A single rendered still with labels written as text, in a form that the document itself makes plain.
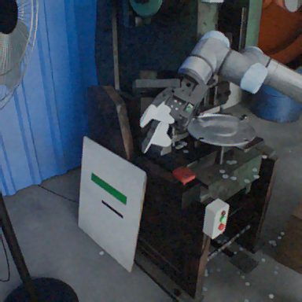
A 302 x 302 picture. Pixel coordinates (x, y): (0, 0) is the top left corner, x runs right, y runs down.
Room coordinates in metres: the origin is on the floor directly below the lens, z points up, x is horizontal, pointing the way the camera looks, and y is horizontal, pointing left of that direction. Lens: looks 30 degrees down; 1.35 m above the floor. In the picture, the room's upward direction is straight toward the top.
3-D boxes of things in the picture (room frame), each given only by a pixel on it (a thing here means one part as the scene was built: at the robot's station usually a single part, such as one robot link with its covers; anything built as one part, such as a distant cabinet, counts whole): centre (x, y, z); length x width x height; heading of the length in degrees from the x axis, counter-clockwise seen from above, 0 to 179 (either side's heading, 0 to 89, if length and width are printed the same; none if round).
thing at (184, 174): (0.87, -0.11, 0.72); 0.07 x 0.06 x 0.08; 40
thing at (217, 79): (1.23, -0.24, 1.04); 0.17 x 0.15 x 0.30; 40
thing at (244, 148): (1.13, -0.33, 0.72); 0.25 x 0.14 x 0.14; 40
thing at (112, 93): (1.19, 0.08, 0.45); 0.92 x 0.12 x 0.90; 40
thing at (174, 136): (1.15, -0.08, 0.76); 0.17 x 0.06 x 0.10; 130
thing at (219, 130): (1.16, -0.30, 0.78); 0.29 x 0.29 x 0.01
